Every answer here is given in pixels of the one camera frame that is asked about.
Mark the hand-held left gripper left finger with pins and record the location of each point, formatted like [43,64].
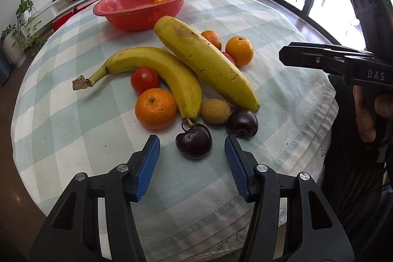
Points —
[149,163]

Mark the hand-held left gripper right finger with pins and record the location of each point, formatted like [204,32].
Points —
[235,163]

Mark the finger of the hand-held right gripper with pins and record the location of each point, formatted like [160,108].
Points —
[337,50]
[307,57]

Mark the dark purple fruit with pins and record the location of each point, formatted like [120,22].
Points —
[193,142]
[242,124]

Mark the large tangerine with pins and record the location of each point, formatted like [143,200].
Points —
[155,108]

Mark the brown kiwi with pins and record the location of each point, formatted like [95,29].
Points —
[215,111]

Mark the round smooth orange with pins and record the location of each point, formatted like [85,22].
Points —
[239,50]

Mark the small red fruit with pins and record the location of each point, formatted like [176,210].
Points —
[229,58]

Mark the red tomato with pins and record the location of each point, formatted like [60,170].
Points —
[144,80]

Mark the small tangerine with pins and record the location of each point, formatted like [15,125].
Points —
[212,38]

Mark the curved yellow banana with stem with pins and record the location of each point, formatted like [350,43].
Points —
[172,68]

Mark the large straight yellow banana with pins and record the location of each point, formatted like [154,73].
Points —
[199,56]

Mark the red plastic basin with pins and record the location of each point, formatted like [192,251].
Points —
[129,16]

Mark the person's right hand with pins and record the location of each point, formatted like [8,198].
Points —
[363,117]

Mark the green white checked tablecloth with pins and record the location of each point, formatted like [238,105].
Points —
[76,127]

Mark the person's black clothing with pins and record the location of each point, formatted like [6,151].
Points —
[347,173]

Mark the plant in dark blue pot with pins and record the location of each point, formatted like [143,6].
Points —
[4,68]

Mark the plant in white ribbed pot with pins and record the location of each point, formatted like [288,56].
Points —
[13,50]

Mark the trailing pothos in white pot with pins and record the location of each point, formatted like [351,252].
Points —
[26,4]

